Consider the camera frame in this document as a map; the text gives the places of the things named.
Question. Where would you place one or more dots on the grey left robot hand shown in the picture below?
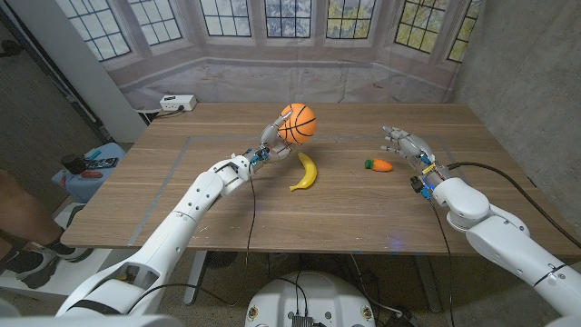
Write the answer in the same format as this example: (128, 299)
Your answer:
(270, 138)

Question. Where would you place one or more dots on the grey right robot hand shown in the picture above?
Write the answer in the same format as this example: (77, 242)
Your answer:
(413, 145)

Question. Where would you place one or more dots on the orange toy basketball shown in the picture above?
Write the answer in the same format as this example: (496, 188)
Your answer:
(298, 123)

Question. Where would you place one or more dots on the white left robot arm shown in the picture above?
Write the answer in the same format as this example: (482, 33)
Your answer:
(172, 236)

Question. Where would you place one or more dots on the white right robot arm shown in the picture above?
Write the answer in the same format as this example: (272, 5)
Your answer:
(504, 240)

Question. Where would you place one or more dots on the orange toy carrot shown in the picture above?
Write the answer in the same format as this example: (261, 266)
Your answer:
(380, 165)

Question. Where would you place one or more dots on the yellow toy banana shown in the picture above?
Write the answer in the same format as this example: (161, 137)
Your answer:
(310, 172)

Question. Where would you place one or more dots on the red hand tool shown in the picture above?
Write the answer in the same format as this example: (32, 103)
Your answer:
(91, 174)

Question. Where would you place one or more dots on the printed window backdrop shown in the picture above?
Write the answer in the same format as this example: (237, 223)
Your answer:
(290, 77)

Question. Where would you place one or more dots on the white power strip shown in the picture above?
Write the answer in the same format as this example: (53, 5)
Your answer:
(178, 102)

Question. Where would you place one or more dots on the black ribbed round object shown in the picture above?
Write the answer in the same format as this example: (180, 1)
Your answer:
(221, 259)

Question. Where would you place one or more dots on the grey table leg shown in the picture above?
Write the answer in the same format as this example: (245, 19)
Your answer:
(429, 284)
(195, 281)

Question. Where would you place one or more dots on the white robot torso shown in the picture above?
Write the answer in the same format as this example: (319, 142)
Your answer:
(313, 300)

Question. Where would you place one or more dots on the blue storage box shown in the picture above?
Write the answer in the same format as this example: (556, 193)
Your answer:
(102, 179)

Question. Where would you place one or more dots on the black cup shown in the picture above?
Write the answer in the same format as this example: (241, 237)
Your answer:
(72, 164)

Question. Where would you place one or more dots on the white low platform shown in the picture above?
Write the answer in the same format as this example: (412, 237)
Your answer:
(72, 272)

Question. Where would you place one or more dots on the person's bare leg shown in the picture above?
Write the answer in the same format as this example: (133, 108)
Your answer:
(22, 213)

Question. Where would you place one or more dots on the black and grey shoe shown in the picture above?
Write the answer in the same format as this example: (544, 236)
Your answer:
(32, 268)

